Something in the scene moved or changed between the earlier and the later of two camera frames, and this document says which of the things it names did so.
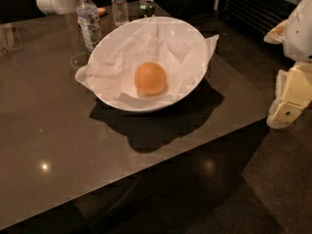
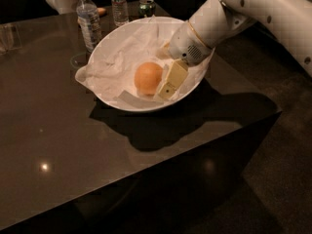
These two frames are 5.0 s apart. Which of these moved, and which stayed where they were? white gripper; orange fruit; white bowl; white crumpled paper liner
Moved: white gripper
Stayed: orange fruit; white crumpled paper liner; white bowl
